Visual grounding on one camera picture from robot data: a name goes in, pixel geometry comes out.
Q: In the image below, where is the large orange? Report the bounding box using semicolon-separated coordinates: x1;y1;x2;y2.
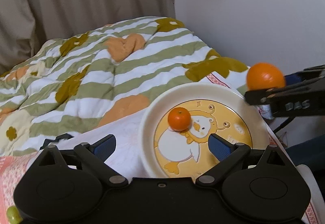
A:
246;62;286;90

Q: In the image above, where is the small mandarin orange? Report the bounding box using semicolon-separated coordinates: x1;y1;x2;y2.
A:
167;107;192;131

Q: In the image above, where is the green apple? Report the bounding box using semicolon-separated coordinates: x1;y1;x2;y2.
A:
7;206;23;224

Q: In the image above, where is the duck pattern plate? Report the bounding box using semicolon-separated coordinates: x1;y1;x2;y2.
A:
139;83;270;179

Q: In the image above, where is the striped floral blanket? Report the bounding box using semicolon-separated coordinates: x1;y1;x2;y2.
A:
1;16;248;156

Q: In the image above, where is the white pink patterned cloth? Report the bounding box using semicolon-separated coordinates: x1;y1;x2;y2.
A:
13;83;311;223

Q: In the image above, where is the black cable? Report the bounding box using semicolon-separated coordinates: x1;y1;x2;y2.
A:
273;116;296;135

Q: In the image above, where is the black plastic bracket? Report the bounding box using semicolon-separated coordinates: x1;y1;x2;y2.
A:
39;133;73;150

